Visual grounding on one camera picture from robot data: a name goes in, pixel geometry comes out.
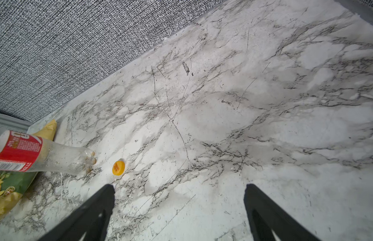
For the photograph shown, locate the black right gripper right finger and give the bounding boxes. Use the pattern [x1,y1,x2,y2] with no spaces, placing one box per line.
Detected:
[244,184,318,241]

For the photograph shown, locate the yellow green chips bag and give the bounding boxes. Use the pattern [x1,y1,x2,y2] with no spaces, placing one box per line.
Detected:
[0,120,57,220]

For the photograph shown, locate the yellow bottle cap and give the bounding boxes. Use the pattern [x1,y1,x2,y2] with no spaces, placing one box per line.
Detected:
[112,159,125,176]

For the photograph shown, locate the clear bottle red label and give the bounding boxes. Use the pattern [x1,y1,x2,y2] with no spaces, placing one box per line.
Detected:
[0,128,97,175]

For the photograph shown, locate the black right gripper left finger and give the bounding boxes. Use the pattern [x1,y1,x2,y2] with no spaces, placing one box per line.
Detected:
[40,184,115,241]

